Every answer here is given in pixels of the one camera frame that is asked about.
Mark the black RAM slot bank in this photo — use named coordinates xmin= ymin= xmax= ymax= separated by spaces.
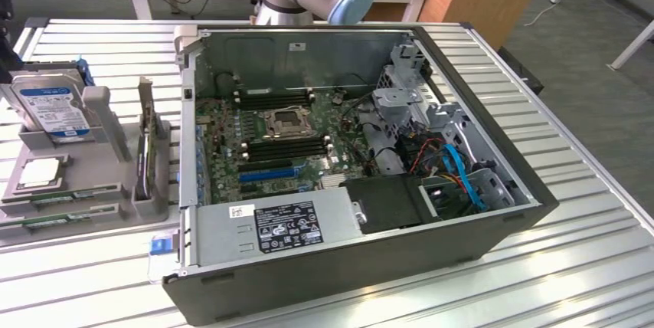
xmin=240 ymin=134 xmax=333 ymax=162
xmin=232 ymin=88 xmax=316 ymax=111

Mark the green RAM stick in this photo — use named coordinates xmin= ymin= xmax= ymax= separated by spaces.
xmin=22 ymin=211 xmax=106 ymax=229
xmin=27 ymin=189 xmax=116 ymax=205

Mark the green motherboard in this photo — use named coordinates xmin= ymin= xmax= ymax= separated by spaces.
xmin=193 ymin=88 xmax=389 ymax=206

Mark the metal CPU socket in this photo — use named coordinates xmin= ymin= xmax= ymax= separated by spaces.
xmin=262 ymin=107 xmax=313 ymax=141

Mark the black expansion slot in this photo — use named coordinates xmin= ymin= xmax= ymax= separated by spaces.
xmin=237 ymin=159 xmax=294 ymax=174

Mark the blue expansion slot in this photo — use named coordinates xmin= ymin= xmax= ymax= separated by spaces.
xmin=237 ymin=167 xmax=300 ymax=182

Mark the black fan shroud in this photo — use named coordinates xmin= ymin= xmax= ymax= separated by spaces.
xmin=338 ymin=174 xmax=435 ymax=235

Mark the metal disk bay cage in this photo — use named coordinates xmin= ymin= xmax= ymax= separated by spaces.
xmin=370 ymin=42 xmax=435 ymax=133

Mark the grey power supply unit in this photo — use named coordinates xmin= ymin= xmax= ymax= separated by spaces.
xmin=189 ymin=186 xmax=364 ymax=267

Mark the open black PC case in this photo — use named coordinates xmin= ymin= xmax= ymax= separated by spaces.
xmin=161 ymin=23 xmax=560 ymax=327

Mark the blue plastic clip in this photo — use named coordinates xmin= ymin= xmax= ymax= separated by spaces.
xmin=148 ymin=234 xmax=174 ymax=257

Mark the grey parts rack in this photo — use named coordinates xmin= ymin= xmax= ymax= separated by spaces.
xmin=0 ymin=60 xmax=172 ymax=247

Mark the blue disk caddy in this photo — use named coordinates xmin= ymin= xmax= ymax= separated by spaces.
xmin=73 ymin=57 xmax=97 ymax=87

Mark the hard disk with blue label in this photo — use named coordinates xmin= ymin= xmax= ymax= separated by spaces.
xmin=10 ymin=69 xmax=92 ymax=141

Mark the silver CPU chip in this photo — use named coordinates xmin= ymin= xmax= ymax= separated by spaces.
xmin=15 ymin=158 xmax=67 ymax=191

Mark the blue SATA wire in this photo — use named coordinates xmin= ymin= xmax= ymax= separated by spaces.
xmin=443 ymin=143 xmax=485 ymax=214

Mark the graphics card with metal bracket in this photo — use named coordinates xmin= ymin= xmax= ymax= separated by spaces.
xmin=133 ymin=77 xmax=160 ymax=201

